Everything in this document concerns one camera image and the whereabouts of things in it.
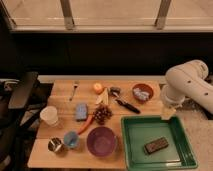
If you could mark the orange carrot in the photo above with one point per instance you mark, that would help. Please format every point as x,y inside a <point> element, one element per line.
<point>85,125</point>

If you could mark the orange fruit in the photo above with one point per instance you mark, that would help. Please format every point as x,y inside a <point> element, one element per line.
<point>98,88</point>

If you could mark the black office chair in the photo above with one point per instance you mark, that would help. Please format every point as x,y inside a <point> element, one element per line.
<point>14,101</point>

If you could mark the red-brown bowl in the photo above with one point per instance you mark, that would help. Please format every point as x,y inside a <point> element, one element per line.
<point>143,87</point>

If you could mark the silver fork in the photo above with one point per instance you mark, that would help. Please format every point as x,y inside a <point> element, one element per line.
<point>75,86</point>

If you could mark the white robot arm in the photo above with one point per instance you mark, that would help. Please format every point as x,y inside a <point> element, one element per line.
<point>188,80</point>

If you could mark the small dark metal object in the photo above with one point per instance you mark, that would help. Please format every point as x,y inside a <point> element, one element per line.
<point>115,90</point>

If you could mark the banana piece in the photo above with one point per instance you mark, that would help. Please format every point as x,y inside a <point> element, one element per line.
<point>103,98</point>

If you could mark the white towel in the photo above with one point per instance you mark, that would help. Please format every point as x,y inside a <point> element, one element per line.
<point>142,95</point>

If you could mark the blue cup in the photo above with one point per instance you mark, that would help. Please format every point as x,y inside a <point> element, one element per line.
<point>71,139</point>

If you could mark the silver metal cup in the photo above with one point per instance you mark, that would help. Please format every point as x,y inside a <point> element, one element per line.
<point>55,145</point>

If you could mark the bunch of dark grapes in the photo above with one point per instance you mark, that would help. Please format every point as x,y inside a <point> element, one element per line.
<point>101,114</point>

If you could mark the white plastic cup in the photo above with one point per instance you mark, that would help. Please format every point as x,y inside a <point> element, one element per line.
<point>49,115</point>

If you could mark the blue sponge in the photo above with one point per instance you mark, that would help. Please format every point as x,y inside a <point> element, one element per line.
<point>81,112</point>

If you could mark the purple bowl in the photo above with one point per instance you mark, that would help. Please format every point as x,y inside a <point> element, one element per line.
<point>101,141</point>

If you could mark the green plastic tray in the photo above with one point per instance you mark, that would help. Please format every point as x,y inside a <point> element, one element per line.
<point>138,130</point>

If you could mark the dark brown sponge block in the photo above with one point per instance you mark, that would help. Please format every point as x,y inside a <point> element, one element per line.
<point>156,145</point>

